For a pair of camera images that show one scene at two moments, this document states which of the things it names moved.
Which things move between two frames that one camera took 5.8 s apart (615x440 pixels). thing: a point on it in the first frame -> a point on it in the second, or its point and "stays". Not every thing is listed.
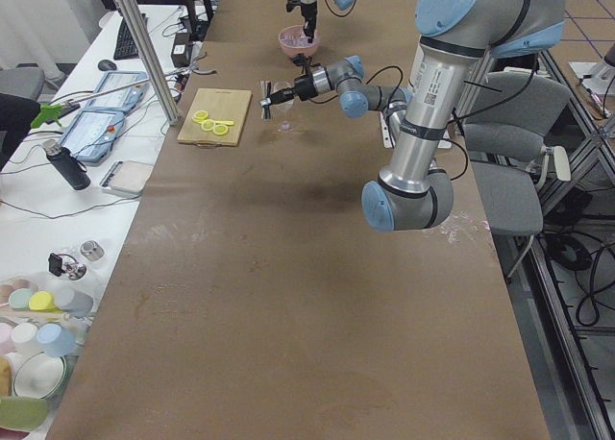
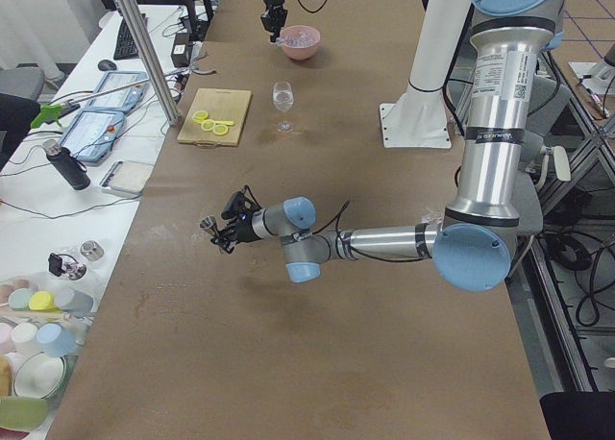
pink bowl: x=293 y=39 stays
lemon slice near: x=220 y=130 stays
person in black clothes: x=16 y=115 stays
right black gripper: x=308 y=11 -> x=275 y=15
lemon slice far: x=199 y=116 stays
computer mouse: x=106 y=65 stays
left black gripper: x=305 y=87 -> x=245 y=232
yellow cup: x=43 y=301 stays
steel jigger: x=268 y=87 -> x=207 y=222
